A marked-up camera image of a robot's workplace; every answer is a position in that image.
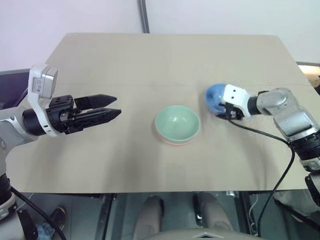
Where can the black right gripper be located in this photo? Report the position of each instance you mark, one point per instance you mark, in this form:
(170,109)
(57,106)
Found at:
(233,113)

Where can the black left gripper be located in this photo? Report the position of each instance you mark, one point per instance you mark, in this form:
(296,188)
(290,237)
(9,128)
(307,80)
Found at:
(65,117)

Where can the blue bowl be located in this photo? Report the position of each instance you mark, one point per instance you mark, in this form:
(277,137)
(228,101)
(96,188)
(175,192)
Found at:
(213,96)

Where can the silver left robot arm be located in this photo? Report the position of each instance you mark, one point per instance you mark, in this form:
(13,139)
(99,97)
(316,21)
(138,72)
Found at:
(11,130)

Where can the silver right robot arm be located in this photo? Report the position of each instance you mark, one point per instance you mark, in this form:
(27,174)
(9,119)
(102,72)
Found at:
(287,112)

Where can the green bowl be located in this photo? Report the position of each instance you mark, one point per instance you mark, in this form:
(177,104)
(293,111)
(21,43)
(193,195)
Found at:
(176,122)

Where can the pink bowl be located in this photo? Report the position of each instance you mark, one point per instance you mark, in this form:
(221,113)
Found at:
(175,143)

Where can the dark cabinet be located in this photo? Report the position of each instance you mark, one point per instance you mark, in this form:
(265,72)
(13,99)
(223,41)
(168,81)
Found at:
(12,87)

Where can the grey ribbed pole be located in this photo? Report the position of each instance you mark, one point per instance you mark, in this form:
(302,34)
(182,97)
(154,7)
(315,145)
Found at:
(144,15)

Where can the dark shoe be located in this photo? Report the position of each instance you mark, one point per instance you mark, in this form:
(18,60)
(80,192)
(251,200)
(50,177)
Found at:
(58,216)

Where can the grey robot torso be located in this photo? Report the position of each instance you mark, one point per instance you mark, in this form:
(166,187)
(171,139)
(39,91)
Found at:
(200,235)

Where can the blue cloth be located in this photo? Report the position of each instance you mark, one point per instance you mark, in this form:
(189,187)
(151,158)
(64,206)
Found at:
(45,230)

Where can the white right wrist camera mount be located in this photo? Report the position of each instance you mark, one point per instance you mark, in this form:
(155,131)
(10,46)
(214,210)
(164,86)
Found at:
(235,96)

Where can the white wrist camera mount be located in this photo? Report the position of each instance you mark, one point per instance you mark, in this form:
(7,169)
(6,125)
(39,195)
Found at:
(37,82)
(235,96)

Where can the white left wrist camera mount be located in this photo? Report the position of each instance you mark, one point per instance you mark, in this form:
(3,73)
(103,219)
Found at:
(37,82)

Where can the black table frame leg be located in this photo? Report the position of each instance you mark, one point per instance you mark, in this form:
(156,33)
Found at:
(246,212)
(105,215)

